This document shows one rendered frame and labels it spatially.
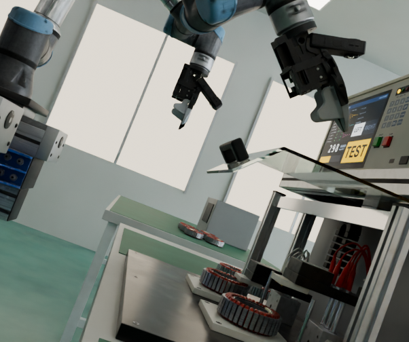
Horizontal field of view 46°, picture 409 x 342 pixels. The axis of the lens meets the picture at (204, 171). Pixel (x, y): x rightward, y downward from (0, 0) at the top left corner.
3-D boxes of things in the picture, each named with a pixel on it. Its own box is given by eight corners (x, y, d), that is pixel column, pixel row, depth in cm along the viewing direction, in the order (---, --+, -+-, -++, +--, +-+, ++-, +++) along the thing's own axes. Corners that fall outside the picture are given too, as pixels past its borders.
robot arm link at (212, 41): (200, 23, 162) (223, 34, 164) (188, 53, 161) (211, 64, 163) (206, 17, 154) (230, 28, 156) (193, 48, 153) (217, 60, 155)
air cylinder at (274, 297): (272, 318, 106) (280, 295, 107) (263, 309, 114) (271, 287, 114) (292, 326, 107) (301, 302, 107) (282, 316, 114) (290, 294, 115)
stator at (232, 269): (216, 275, 155) (220, 264, 155) (213, 269, 166) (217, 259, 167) (248, 288, 156) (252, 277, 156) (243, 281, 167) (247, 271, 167)
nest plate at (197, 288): (192, 292, 100) (194, 287, 100) (185, 277, 115) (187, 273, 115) (257, 317, 102) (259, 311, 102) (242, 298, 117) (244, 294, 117)
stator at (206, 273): (200, 287, 103) (206, 271, 103) (197, 277, 114) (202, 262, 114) (248, 306, 103) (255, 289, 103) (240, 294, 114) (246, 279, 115)
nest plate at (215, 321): (210, 329, 76) (212, 321, 76) (198, 304, 91) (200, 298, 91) (295, 360, 78) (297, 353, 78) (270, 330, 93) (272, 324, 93)
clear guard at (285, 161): (231, 171, 66) (246, 131, 66) (206, 172, 89) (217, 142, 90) (437, 255, 70) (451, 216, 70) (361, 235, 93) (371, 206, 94)
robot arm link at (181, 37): (174, 3, 148) (207, 19, 151) (168, 13, 159) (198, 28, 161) (165, 26, 148) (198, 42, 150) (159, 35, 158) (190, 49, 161)
